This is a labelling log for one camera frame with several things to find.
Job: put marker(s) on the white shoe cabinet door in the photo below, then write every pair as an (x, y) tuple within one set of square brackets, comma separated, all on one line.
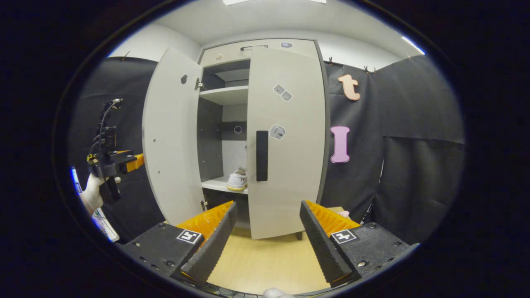
[(172, 145), (294, 186)]

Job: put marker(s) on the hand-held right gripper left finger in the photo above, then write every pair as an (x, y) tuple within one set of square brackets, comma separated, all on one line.
[(213, 244)]

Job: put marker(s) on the white cabinet drawer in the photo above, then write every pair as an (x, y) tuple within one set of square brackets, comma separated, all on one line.
[(298, 47)]

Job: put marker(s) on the white grey shoe cabinet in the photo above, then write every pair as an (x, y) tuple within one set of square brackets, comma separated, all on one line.
[(232, 95)]

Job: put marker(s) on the large ceiling light panel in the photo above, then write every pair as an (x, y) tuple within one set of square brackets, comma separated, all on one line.
[(273, 1)]

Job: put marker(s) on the black backdrop cloth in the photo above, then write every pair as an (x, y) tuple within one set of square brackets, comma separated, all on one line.
[(414, 178)]

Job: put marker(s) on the white shoe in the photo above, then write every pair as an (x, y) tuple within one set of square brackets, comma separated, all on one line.
[(237, 180)]

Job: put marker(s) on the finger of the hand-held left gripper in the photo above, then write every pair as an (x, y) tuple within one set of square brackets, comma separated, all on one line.
[(122, 162)]

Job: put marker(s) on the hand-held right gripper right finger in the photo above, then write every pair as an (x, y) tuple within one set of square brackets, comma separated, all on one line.
[(323, 244)]

